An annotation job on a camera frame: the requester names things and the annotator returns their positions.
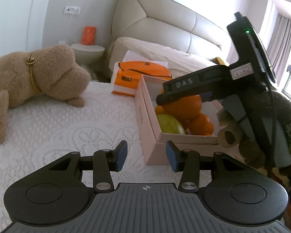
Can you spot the beige padded headboard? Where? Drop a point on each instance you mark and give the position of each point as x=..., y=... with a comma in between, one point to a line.
x=165, y=19

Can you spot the person's right forearm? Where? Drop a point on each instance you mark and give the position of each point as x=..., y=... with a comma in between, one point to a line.
x=285, y=106

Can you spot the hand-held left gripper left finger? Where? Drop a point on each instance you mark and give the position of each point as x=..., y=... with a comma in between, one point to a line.
x=121, y=156

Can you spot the small white wall plate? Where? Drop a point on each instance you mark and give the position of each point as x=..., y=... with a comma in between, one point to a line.
x=61, y=41

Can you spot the large orange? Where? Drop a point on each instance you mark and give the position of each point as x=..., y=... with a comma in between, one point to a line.
x=184, y=110

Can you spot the yellow pillow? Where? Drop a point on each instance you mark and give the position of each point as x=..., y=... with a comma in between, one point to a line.
x=220, y=61

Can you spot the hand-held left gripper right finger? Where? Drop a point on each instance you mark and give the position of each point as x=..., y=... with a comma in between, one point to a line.
x=173, y=156

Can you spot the brown plush bear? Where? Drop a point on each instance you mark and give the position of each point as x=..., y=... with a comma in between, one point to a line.
x=48, y=75

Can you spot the orange toy figure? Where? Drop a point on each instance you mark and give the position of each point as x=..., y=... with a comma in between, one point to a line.
x=88, y=36

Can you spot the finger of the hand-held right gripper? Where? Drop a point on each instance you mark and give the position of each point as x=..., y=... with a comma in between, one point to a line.
x=161, y=99

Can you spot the grey curtain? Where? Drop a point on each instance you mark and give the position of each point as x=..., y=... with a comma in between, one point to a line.
x=282, y=43

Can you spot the large green pear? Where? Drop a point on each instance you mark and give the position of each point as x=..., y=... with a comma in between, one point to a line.
x=171, y=125

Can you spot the white tissue paper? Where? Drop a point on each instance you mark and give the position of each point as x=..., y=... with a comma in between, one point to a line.
x=135, y=57

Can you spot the round white bedside table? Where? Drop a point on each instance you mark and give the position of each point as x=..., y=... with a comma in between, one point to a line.
x=88, y=52

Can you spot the orange fabric bag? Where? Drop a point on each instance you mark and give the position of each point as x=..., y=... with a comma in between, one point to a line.
x=138, y=74

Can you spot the white wall socket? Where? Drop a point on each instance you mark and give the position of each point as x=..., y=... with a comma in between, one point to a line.
x=72, y=10

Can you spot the pink cardboard box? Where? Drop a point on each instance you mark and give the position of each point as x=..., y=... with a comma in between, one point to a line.
x=150, y=126

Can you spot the mandarin orange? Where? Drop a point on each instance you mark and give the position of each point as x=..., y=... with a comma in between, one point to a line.
x=198, y=123
x=209, y=129
x=159, y=110

